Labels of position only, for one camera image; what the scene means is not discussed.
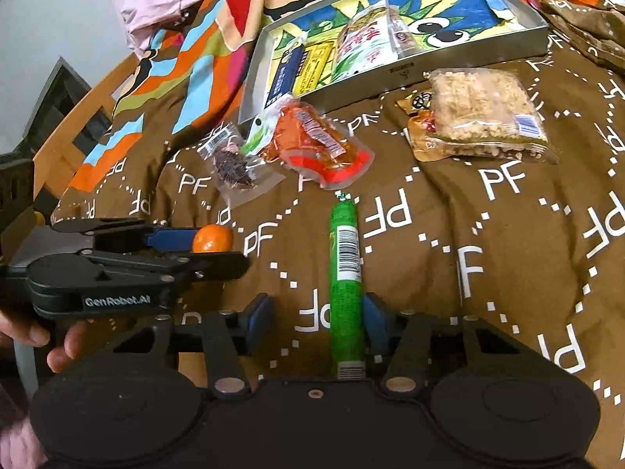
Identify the person's left hand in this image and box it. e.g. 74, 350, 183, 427
0, 310, 93, 374

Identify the grey tray with cartoon print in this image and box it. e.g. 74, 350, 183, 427
237, 0, 550, 125

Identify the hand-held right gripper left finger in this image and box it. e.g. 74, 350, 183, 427
111, 293, 272, 397

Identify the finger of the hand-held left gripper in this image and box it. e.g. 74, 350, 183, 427
93, 249, 251, 286
51, 217, 198, 254

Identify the green sausage stick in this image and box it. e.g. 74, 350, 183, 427
328, 190, 367, 383

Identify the wooden bed frame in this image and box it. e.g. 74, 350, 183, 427
32, 54, 142, 201

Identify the small clear dark-red snack packet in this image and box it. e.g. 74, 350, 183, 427
198, 122, 286, 208

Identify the brown cartoon printed blanket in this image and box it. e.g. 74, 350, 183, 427
51, 0, 625, 401

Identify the tangerine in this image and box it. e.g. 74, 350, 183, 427
192, 225, 235, 255

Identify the orange-red snack packet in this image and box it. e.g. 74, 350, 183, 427
241, 100, 376, 191

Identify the dark blue snack packet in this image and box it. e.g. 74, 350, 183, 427
264, 29, 308, 111

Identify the clear rice cake packet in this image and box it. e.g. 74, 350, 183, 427
424, 67, 562, 164

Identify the green and white snack pouch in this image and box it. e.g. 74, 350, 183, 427
329, 5, 396, 84

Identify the pink bed sheet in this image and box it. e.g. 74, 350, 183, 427
100, 0, 235, 57

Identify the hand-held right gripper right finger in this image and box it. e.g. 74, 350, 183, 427
362, 292, 522, 397

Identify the brown snack packet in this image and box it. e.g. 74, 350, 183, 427
395, 89, 450, 163

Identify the yellow snack bar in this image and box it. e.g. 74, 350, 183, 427
293, 41, 338, 97

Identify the grey-framed dark doorway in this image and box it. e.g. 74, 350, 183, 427
22, 56, 115, 157

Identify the long clear pastry packet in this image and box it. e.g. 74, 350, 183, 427
381, 2, 421, 54

